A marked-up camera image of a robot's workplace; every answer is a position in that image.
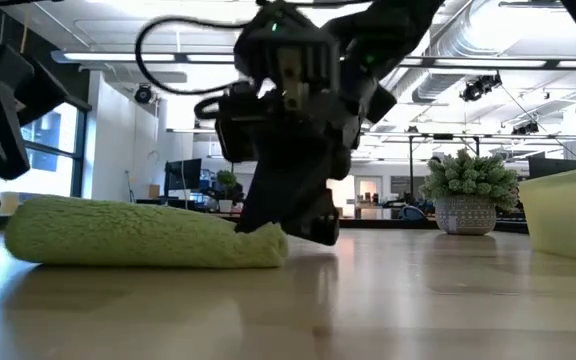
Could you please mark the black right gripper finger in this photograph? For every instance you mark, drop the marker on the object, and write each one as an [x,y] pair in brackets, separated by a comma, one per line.
[318,222]
[288,185]

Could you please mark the green microfiber towel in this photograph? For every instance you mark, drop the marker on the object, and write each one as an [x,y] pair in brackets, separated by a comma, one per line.
[143,235]

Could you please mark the yellow translucent plastic basket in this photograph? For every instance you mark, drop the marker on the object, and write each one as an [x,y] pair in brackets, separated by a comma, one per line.
[568,215]

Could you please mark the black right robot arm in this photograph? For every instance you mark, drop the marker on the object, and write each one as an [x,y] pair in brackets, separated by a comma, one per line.
[388,25]

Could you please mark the large dark-framed window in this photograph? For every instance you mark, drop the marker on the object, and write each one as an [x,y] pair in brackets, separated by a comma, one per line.
[53,150]

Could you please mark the small background potted plant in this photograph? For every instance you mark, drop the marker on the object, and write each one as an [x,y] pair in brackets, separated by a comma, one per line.
[226,180]

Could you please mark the yellow background bin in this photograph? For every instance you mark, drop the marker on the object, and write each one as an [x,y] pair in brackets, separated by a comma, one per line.
[9,202]

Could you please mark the blue background chair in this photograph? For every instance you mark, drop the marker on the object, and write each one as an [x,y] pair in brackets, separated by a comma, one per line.
[413,213]

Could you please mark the black background monitor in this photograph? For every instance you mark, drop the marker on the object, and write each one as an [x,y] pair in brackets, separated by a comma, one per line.
[183,175]

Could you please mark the artificial green potted plant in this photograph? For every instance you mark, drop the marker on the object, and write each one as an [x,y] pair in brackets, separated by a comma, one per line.
[465,215]

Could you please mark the black ceiling spotlight cluster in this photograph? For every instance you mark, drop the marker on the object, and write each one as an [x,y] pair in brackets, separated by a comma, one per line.
[478,89]

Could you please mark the black ceiling track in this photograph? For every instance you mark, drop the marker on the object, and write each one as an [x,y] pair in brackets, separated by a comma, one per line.
[533,4]

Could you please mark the dark background screen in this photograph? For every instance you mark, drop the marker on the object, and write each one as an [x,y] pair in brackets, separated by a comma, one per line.
[555,168]

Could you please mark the black aluminium table frame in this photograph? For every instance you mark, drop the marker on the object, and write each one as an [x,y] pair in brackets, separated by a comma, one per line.
[393,223]

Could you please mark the silver ventilation duct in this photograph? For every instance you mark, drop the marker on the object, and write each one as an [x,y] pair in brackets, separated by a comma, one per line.
[433,85]

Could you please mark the black background workstation frame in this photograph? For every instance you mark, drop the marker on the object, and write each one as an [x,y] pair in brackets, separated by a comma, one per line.
[443,136]

